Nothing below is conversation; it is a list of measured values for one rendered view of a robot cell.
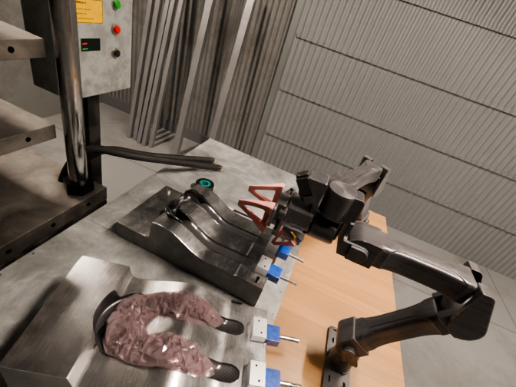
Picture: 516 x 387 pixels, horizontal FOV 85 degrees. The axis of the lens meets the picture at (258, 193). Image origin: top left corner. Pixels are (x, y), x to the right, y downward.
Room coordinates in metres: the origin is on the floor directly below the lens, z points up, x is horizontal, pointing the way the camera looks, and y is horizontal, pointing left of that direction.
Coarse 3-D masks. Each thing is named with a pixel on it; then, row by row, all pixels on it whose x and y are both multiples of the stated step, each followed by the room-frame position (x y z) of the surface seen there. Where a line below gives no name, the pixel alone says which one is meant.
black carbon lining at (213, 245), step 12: (192, 192) 0.78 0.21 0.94; (168, 204) 0.73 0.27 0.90; (204, 204) 0.77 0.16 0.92; (180, 216) 0.67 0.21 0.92; (216, 216) 0.75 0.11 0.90; (192, 228) 0.64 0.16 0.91; (228, 228) 0.74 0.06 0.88; (240, 228) 0.75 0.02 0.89; (204, 240) 0.64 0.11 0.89; (252, 240) 0.71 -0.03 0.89; (216, 252) 0.61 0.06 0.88; (228, 252) 0.63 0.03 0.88
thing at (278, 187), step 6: (252, 186) 0.53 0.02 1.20; (258, 186) 0.53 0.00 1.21; (264, 186) 0.53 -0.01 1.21; (270, 186) 0.53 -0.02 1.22; (276, 186) 0.53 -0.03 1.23; (282, 186) 0.53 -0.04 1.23; (252, 192) 0.53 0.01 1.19; (276, 192) 0.53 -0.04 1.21; (258, 198) 0.53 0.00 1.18; (264, 198) 0.53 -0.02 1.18; (276, 198) 0.53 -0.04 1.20; (276, 216) 0.48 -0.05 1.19
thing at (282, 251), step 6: (270, 240) 0.70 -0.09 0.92; (276, 240) 0.71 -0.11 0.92; (270, 246) 0.69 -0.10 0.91; (276, 246) 0.69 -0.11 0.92; (282, 246) 0.71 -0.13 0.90; (288, 246) 0.72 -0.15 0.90; (276, 252) 0.69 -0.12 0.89; (282, 252) 0.68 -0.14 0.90; (288, 252) 0.69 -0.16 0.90; (282, 258) 0.68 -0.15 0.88; (294, 258) 0.69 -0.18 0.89; (300, 258) 0.69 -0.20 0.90
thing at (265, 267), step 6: (264, 258) 0.62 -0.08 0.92; (258, 264) 0.59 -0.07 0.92; (264, 264) 0.60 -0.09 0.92; (270, 264) 0.60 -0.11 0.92; (258, 270) 0.58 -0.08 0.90; (264, 270) 0.58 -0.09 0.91; (270, 270) 0.59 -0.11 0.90; (276, 270) 0.60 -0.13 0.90; (282, 270) 0.61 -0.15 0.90; (270, 276) 0.58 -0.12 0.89; (276, 276) 0.58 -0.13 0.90; (282, 276) 0.59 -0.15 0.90; (276, 282) 0.57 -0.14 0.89; (294, 282) 0.59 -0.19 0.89
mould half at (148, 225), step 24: (144, 216) 0.68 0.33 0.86; (168, 216) 0.64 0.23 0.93; (192, 216) 0.68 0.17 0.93; (240, 216) 0.81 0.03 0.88; (144, 240) 0.60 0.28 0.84; (168, 240) 0.58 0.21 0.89; (192, 240) 0.60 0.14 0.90; (216, 240) 0.66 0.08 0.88; (240, 240) 0.69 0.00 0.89; (264, 240) 0.72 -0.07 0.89; (192, 264) 0.57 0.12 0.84; (216, 264) 0.56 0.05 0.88; (240, 264) 0.59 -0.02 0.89; (240, 288) 0.54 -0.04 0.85
